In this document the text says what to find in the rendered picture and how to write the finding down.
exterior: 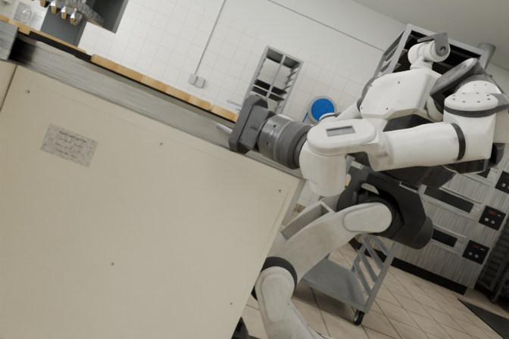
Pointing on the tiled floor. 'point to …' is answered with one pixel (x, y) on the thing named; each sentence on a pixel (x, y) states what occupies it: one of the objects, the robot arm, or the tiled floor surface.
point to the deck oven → (455, 228)
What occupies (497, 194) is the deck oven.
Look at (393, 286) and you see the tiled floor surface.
